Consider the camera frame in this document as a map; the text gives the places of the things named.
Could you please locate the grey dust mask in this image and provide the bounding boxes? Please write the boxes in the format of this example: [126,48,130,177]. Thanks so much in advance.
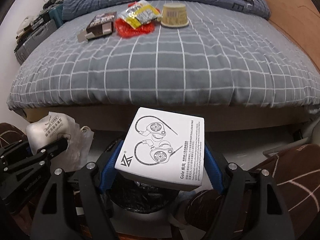
[26,112,94,172]

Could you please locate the white earphone box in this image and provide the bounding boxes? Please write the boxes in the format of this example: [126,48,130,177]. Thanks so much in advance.
[115,107,205,191]

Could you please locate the brown printed carton box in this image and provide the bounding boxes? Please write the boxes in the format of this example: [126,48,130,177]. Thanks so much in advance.
[77,12,117,42]

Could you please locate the red plastic bag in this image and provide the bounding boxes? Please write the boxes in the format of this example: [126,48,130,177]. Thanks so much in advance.
[116,0,162,38]

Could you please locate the yellow white snack wrapper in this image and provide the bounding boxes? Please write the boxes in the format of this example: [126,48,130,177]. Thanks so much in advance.
[119,0,161,29]

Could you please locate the black trash bin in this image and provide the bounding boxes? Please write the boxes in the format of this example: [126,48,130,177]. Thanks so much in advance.
[107,174,193,239]

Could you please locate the grey suitcase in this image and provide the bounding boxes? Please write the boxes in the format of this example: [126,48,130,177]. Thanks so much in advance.
[14,20,57,65]

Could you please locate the white helmet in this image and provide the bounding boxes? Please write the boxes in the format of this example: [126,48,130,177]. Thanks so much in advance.
[16,15,34,35]

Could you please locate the teal plastic stool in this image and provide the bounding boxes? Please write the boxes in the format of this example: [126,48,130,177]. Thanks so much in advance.
[49,4,63,28]

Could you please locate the grey checked bed sheet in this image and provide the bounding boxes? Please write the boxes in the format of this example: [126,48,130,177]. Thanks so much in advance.
[7,2,319,110]

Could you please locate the wooden headboard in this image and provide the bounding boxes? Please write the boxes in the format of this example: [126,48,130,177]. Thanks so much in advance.
[265,0,319,68]

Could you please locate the wooden bed frame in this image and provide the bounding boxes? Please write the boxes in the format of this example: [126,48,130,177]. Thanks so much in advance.
[16,105,311,132]

